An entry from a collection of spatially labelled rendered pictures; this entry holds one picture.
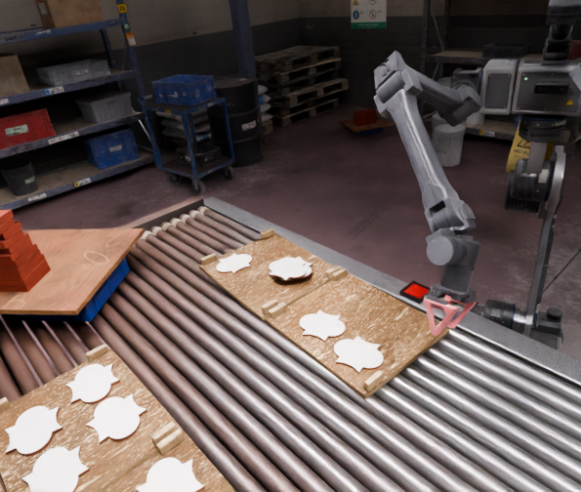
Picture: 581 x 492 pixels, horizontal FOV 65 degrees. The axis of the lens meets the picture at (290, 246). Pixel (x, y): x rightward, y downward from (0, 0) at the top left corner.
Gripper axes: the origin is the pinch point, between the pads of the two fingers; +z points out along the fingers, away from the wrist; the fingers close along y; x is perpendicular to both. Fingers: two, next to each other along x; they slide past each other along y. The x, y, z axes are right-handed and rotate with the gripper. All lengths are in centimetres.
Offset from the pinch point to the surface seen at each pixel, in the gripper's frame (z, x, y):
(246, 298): 17, 67, 9
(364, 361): 18.3, 19.9, 7.3
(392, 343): 14.4, 18.0, 17.5
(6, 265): 18, 120, -43
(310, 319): 15.5, 42.2, 11.6
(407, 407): 23.1, 5.1, 4.6
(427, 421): 23.6, -0.3, 3.9
